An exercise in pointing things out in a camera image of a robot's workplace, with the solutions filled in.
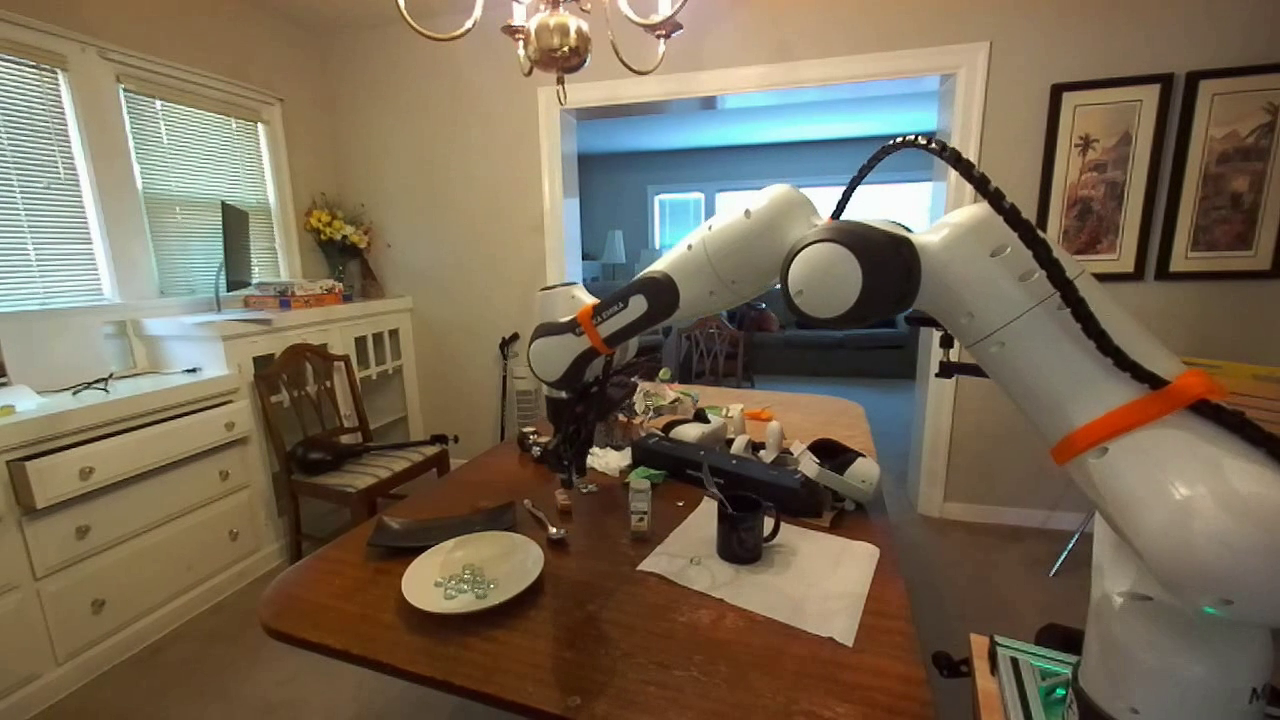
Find brass chandelier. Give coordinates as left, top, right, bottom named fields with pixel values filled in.
left=391, top=0, right=697, bottom=106

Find white window blind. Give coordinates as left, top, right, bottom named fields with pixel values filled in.
left=0, top=53, right=111, bottom=312
left=117, top=85, right=293, bottom=304

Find white glass door cabinet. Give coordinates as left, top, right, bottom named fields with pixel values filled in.
left=136, top=293, right=425, bottom=535

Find small clear bottle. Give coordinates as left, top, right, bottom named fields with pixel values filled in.
left=626, top=466, right=660, bottom=539

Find white drawer dresser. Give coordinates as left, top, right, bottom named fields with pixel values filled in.
left=0, top=371, right=293, bottom=716

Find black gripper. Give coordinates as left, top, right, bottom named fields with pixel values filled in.
left=541, top=377, right=626, bottom=487

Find crumpled white tissue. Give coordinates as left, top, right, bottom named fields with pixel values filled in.
left=585, top=442, right=637, bottom=481

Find dark blue sofa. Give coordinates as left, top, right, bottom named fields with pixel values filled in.
left=746, top=312, right=925, bottom=382

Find dark wooden chair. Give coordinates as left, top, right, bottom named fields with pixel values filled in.
left=251, top=341, right=456, bottom=559

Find yellow flower bouquet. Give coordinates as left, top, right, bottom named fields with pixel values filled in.
left=302, top=194, right=383, bottom=304

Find narrow orange strap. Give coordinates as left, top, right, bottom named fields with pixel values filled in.
left=567, top=297, right=618, bottom=361

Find white bottle orange cap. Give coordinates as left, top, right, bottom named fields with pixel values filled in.
left=742, top=403, right=792, bottom=465

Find wide orange strap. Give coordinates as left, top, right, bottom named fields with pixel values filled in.
left=1047, top=366, right=1223, bottom=473

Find black upright stick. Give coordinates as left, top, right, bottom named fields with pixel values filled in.
left=497, top=328, right=529, bottom=442

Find black bag with strap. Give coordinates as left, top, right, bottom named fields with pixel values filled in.
left=286, top=432, right=456, bottom=481

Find green lit control box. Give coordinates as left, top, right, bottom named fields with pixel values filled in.
left=994, top=633, right=1087, bottom=720

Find white plate green pattern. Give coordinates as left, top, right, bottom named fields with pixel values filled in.
left=397, top=527, right=549, bottom=621

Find dark grey cloth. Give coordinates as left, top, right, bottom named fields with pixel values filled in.
left=365, top=495, right=523, bottom=559

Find white door frame trim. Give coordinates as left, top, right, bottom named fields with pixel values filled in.
left=538, top=34, right=994, bottom=522

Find colourful stacked books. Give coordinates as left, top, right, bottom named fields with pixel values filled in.
left=242, top=274, right=351, bottom=316

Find black mug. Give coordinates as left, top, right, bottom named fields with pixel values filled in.
left=713, top=482, right=789, bottom=569

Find white paper towel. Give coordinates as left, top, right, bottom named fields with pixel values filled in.
left=637, top=492, right=886, bottom=651

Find black corrugated cable conduit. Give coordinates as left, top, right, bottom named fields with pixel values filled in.
left=829, top=132, right=1280, bottom=466

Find black flat monitor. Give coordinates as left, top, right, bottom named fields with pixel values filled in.
left=216, top=194, right=256, bottom=297

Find white and black device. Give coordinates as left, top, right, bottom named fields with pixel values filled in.
left=798, top=435, right=887, bottom=507

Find black framed picture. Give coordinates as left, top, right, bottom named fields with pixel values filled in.
left=1037, top=72, right=1176, bottom=284
left=1153, top=60, right=1280, bottom=284

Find metal spoon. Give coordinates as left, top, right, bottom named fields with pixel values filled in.
left=519, top=495, right=572, bottom=546

